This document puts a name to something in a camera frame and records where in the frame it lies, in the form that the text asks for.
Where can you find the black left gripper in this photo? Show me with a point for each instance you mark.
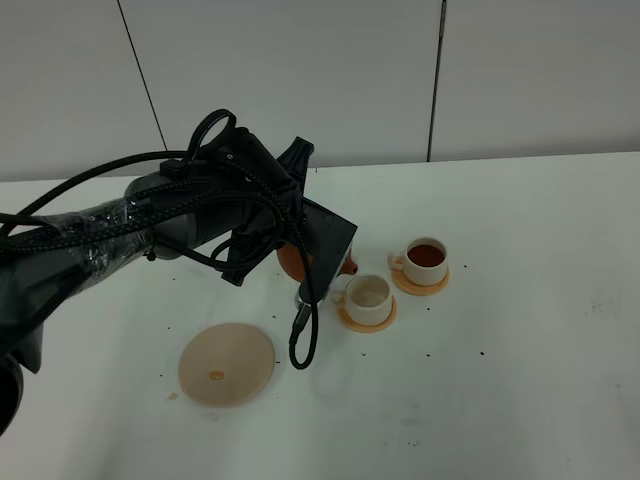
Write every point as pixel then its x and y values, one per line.
pixel 278 212

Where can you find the brown round teapot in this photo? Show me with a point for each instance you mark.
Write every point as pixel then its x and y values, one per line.
pixel 291 262

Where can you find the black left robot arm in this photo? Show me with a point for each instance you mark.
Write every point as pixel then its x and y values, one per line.
pixel 224 202

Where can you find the beige round teapot tray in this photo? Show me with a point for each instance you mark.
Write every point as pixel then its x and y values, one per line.
pixel 226 365

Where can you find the near orange saucer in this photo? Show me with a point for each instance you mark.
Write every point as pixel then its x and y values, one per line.
pixel 361 328

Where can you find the orange saucer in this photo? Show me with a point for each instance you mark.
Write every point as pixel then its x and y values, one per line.
pixel 404 284
pixel 361 328

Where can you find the near white teacup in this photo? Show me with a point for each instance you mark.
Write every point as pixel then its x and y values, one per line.
pixel 366 299

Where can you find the white teacup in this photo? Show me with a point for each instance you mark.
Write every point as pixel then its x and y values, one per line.
pixel 366 299
pixel 423 261

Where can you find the far white teacup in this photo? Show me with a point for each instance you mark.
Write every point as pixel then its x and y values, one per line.
pixel 423 261

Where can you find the far orange saucer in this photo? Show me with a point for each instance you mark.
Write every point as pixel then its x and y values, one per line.
pixel 404 284

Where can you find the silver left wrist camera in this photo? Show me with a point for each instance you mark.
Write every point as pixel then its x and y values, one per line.
pixel 331 259

